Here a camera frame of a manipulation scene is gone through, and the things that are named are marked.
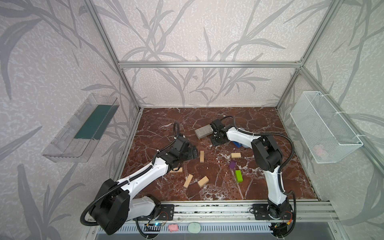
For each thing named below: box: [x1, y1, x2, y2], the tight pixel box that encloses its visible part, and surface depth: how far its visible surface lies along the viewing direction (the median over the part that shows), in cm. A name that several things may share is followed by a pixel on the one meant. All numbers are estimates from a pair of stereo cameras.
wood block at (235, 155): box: [231, 152, 242, 158], surface depth 96 cm
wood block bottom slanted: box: [183, 174, 194, 189], surface depth 85 cm
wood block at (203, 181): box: [197, 175, 210, 188], surface depth 84 cm
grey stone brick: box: [194, 124, 214, 139], surface depth 104 cm
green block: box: [235, 170, 244, 183], surface depth 86 cm
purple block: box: [229, 160, 236, 170], surface depth 92 cm
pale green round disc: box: [188, 222, 202, 234], surface depth 70 cm
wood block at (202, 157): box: [200, 150, 205, 163], surface depth 95 cm
